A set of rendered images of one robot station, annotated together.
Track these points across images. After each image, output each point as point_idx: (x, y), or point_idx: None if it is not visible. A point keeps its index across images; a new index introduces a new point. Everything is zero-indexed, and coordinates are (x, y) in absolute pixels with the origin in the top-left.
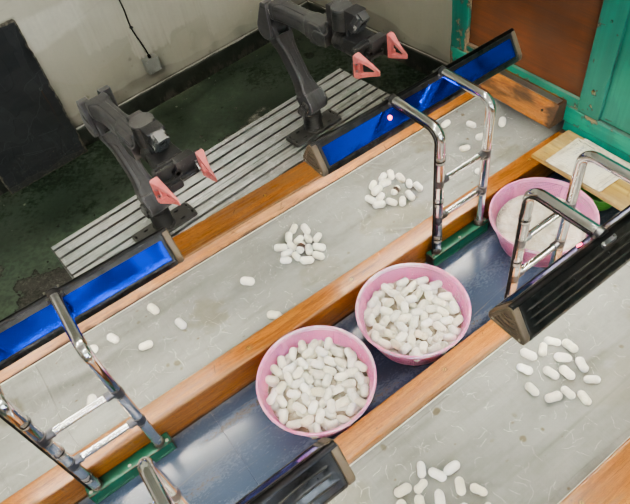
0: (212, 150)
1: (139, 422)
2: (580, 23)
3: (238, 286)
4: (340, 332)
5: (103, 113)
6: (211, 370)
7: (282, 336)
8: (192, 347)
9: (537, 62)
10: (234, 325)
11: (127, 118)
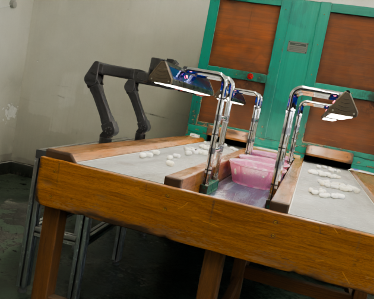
0: (92, 142)
1: (222, 148)
2: (253, 101)
3: (184, 155)
4: (248, 161)
5: (116, 66)
6: (214, 161)
7: (228, 159)
8: (190, 161)
9: (234, 121)
10: (200, 160)
11: (153, 57)
